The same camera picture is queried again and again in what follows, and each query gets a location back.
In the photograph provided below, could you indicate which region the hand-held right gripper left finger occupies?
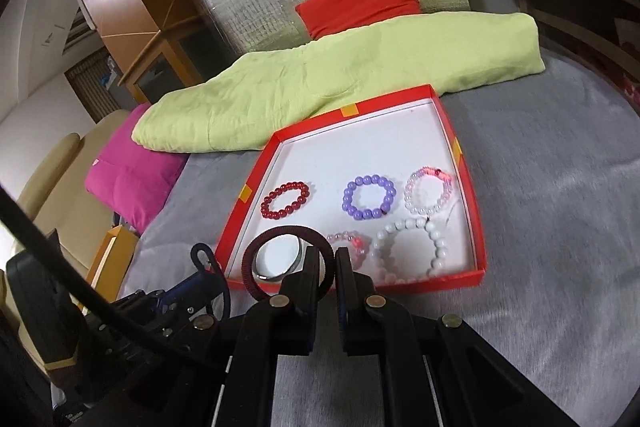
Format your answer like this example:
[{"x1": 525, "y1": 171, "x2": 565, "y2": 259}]
[{"x1": 215, "y1": 247, "x2": 326, "y2": 427}]

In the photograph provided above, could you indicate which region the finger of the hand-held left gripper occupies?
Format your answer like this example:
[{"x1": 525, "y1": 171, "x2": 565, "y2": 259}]
[
  {"x1": 150, "y1": 302, "x2": 232, "y2": 349},
  {"x1": 117, "y1": 269, "x2": 222, "y2": 314}
]

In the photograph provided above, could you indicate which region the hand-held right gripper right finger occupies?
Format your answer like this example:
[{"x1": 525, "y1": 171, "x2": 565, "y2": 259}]
[{"x1": 334, "y1": 247, "x2": 571, "y2": 427}]

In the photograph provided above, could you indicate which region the silver metal bangle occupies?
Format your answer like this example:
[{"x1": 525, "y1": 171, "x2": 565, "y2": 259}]
[{"x1": 252, "y1": 236, "x2": 306, "y2": 282}]

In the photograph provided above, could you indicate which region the black hair tie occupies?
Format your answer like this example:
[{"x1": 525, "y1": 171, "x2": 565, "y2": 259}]
[{"x1": 190, "y1": 242, "x2": 234, "y2": 324}]

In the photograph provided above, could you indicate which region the small pink clear beaded bracelet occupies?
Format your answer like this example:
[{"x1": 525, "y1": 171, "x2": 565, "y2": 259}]
[{"x1": 325, "y1": 230, "x2": 371, "y2": 269}]

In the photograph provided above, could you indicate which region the dark red hair tie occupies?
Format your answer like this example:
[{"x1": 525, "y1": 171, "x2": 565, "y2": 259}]
[{"x1": 242, "y1": 224, "x2": 334, "y2": 298}]

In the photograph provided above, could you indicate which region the red beaded bracelet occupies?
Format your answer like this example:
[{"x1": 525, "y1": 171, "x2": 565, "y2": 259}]
[{"x1": 259, "y1": 180, "x2": 311, "y2": 222}]

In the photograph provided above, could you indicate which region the large white beaded bracelet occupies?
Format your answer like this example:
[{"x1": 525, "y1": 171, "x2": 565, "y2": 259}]
[{"x1": 372, "y1": 216, "x2": 454, "y2": 286}]

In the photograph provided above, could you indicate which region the pink and white beaded bracelet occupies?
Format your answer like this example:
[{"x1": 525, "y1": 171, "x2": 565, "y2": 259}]
[{"x1": 403, "y1": 165, "x2": 456, "y2": 216}]

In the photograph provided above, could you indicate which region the purple beaded bracelet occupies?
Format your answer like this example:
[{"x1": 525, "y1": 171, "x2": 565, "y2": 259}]
[{"x1": 342, "y1": 174, "x2": 398, "y2": 222}]

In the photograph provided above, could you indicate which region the red shallow cardboard box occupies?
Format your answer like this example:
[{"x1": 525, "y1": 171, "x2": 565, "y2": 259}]
[{"x1": 213, "y1": 84, "x2": 489, "y2": 298}]

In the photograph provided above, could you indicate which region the orange box lid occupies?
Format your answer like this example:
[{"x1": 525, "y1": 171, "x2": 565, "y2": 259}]
[{"x1": 84, "y1": 226, "x2": 141, "y2": 304}]

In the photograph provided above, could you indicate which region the beige sofa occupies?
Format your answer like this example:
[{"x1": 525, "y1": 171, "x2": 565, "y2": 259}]
[{"x1": 0, "y1": 109, "x2": 137, "y2": 388}]

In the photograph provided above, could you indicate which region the magenta cushion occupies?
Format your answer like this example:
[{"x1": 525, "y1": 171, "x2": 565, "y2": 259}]
[{"x1": 84, "y1": 102, "x2": 189, "y2": 234}]

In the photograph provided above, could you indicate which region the light green folded blanket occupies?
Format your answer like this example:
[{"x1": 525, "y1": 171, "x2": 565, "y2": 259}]
[{"x1": 131, "y1": 11, "x2": 546, "y2": 156}]

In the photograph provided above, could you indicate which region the wooden cabinet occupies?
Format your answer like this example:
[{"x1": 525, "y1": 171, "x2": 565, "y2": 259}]
[{"x1": 59, "y1": 0, "x2": 237, "y2": 106}]

